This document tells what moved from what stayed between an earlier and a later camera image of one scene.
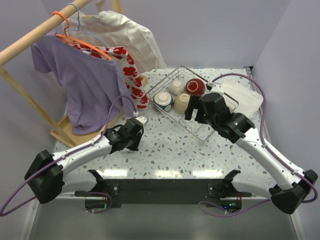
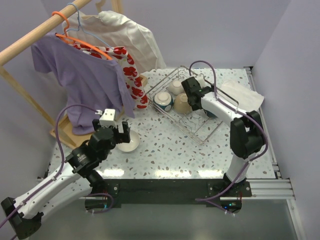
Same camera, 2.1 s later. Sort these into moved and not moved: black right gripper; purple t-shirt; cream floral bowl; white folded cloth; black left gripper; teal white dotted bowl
Moved: black left gripper; black right gripper
Not moved: purple t-shirt; cream floral bowl; white folded cloth; teal white dotted bowl
